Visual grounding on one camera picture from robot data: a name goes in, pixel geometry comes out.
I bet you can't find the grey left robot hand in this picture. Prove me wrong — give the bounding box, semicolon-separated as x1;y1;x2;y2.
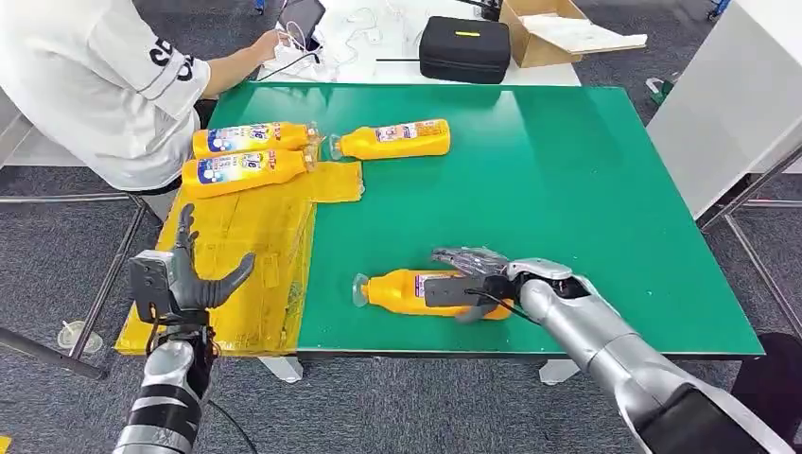
167;203;257;313

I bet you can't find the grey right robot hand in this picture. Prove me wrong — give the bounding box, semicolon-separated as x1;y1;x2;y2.
430;246;521;323

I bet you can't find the orange drink bottle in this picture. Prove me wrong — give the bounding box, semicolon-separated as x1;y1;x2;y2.
192;121;322;159
181;148;318;201
328;118;452;163
352;269;515;322

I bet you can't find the yellow plastic sheet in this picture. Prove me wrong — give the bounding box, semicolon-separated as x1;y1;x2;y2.
114;159;365;358

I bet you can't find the green table mat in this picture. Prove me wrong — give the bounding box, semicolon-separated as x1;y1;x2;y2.
206;82;766;359

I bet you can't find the clear plastic cup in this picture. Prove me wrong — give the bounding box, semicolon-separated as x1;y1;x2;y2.
57;321;105;356

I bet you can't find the white table foot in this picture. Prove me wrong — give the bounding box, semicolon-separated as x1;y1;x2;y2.
259;357;304;385
538;359;581;387

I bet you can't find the black zip case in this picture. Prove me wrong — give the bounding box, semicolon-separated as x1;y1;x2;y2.
418;16;513;85

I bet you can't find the person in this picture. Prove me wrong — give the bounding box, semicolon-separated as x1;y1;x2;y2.
0;0;289;192

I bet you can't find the cardboard box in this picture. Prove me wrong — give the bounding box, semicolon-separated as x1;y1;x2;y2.
498;0;649;69

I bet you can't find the white table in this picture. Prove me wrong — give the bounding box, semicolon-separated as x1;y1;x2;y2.
256;0;582;87

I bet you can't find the person's hand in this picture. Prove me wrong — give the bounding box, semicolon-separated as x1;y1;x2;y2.
250;29;289;64

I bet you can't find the white board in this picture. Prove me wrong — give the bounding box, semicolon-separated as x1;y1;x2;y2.
521;13;649;56

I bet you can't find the dark tablet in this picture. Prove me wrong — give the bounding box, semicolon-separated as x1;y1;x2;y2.
277;0;327;53

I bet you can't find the white panel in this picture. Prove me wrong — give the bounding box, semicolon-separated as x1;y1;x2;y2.
646;0;802;220

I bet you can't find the black box on floor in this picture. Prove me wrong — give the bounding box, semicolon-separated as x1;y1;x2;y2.
729;332;802;433

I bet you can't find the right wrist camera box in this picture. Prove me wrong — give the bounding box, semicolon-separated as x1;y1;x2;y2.
424;257;574;309

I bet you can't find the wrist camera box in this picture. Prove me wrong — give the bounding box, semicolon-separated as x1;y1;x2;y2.
128;250;175;323
424;257;574;309

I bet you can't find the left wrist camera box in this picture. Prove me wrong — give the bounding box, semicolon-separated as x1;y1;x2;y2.
128;250;175;323

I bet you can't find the metal frame beside person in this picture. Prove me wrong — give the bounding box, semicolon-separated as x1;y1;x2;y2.
0;192;151;381

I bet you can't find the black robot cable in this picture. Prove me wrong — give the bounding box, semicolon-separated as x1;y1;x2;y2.
206;399;259;454

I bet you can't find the white cable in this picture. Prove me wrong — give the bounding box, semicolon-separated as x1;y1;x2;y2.
335;3;387;67

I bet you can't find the metal frame with panel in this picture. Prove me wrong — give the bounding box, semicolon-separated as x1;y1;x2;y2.
695;144;802;340

